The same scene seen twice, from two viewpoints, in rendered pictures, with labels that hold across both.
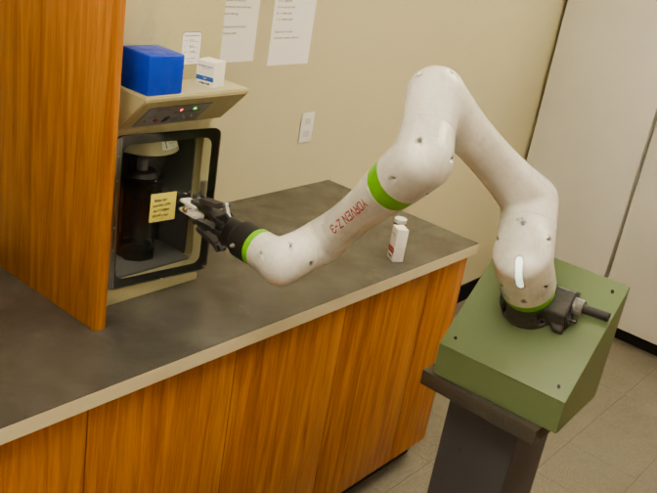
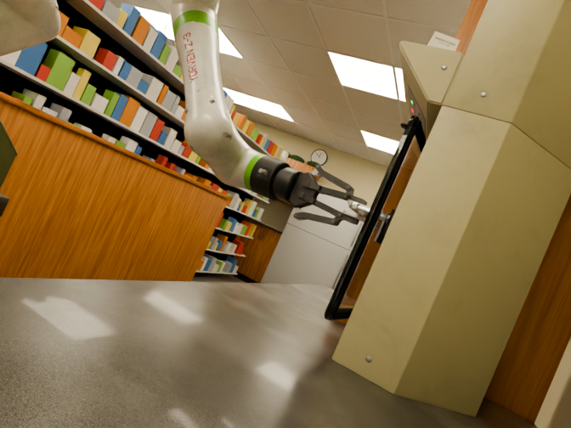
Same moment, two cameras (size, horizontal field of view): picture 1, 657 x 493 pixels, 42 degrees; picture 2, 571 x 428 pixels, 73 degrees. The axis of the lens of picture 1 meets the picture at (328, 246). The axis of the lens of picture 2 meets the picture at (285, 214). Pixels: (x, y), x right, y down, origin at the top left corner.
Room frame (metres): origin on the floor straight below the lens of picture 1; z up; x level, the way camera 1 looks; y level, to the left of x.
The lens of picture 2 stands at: (2.75, 0.02, 1.12)
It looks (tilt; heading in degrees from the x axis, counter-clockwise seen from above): 1 degrees up; 165
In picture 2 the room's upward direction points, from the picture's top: 24 degrees clockwise
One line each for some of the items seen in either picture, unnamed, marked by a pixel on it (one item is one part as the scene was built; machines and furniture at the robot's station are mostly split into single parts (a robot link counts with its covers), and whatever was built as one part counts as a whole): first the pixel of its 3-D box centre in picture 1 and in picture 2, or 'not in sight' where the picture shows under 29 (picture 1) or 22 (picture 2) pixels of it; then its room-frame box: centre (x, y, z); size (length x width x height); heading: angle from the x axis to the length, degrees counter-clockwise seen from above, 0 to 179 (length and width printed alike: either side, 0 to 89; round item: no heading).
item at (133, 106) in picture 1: (183, 107); (421, 109); (1.99, 0.40, 1.46); 0.32 x 0.11 x 0.10; 143
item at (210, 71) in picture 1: (210, 72); (437, 55); (2.06, 0.35, 1.54); 0.05 x 0.05 x 0.06; 69
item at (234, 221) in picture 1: (230, 231); (298, 188); (1.91, 0.24, 1.20); 0.09 x 0.07 x 0.08; 47
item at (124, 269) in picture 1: (163, 207); (386, 230); (2.01, 0.42, 1.19); 0.30 x 0.01 x 0.40; 137
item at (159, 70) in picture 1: (152, 69); not in sight; (1.91, 0.46, 1.55); 0.10 x 0.10 x 0.09; 53
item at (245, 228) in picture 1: (250, 242); (271, 177); (1.87, 0.18, 1.20); 0.12 x 0.06 x 0.09; 137
